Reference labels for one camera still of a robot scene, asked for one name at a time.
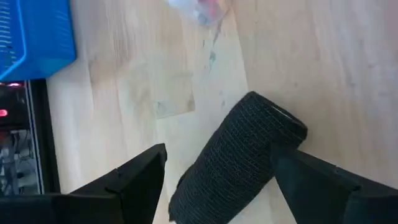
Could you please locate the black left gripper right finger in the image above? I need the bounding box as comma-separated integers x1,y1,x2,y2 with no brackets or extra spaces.
269,142,398,224

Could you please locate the clear tape patch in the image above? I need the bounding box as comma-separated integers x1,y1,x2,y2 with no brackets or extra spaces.
153,72,197,120

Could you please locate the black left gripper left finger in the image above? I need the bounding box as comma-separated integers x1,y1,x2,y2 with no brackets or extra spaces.
62,142,168,224

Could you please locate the blue plastic basket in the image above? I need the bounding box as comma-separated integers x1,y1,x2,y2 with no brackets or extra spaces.
0,0,77,82

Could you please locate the black aluminium table frame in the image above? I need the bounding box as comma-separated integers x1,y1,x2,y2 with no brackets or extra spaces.
28,79,62,194

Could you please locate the black bandage roll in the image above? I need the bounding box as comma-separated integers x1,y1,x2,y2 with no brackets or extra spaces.
168,90,308,224

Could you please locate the clear pill bottle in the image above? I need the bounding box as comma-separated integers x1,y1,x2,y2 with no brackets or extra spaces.
167,0,233,27

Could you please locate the black device with red lights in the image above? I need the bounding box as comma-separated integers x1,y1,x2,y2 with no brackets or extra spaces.
0,82,31,130

